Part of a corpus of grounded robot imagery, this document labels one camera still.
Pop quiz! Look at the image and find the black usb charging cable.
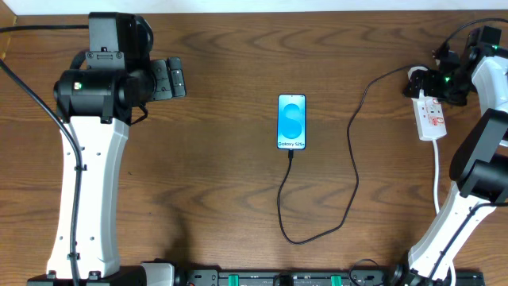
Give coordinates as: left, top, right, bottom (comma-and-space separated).
276, 63, 432, 245

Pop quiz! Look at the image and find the blue samsung galaxy phone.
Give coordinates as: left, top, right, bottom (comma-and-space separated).
276, 94, 306, 150

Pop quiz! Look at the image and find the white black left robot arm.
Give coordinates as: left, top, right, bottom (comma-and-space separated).
29, 12, 187, 285

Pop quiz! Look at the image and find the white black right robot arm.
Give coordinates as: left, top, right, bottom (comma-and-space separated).
391, 25, 507, 285

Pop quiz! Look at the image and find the white power strip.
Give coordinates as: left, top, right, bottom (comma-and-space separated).
412, 96, 447, 141

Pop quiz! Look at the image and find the white usb wall charger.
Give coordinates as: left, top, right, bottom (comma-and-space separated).
407, 66, 429, 79

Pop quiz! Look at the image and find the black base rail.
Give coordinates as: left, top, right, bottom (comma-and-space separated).
174, 269, 486, 286

